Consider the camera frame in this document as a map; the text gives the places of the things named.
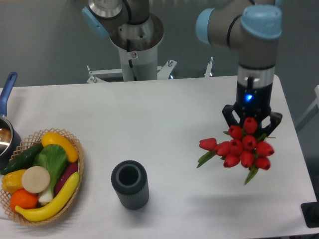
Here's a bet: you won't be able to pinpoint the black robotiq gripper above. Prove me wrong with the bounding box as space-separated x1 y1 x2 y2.
222 82 283 136

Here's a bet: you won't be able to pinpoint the red tulip bouquet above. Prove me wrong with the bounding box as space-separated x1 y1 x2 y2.
197 117 275 185

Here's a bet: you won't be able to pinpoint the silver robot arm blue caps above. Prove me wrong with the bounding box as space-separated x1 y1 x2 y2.
82 0 282 136

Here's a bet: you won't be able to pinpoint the black device at table edge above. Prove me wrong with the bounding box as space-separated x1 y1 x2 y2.
301 202 319 228

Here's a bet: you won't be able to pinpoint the dark grey ribbed vase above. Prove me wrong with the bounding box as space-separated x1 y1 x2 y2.
111 160 149 210

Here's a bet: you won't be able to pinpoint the purple sweet potato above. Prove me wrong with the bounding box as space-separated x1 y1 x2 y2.
54 162 78 195

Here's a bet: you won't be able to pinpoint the green bok choy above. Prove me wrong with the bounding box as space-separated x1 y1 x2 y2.
33 144 67 205

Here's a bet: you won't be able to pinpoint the yellow squash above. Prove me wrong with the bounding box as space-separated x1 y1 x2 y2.
41 132 79 163

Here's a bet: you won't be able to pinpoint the beige round disc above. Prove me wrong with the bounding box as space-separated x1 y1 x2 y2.
21 166 50 194

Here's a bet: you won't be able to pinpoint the yellow banana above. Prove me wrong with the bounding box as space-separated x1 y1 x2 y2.
15 172 80 222

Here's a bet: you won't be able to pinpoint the green cucumber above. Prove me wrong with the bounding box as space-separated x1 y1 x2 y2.
0 143 43 175

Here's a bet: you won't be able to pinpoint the orange fruit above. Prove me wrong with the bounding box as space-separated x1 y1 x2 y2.
10 189 38 212

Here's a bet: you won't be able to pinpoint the yellow bell pepper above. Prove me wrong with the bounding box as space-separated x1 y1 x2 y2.
1 169 26 194

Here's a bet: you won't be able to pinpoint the white frame at right edge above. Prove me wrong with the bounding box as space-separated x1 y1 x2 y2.
295 85 319 132

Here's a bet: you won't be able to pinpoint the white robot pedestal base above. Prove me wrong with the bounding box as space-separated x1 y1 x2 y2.
82 7 177 83

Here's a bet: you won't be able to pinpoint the blue handled saucepan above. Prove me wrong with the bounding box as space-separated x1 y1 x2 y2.
0 72 21 170

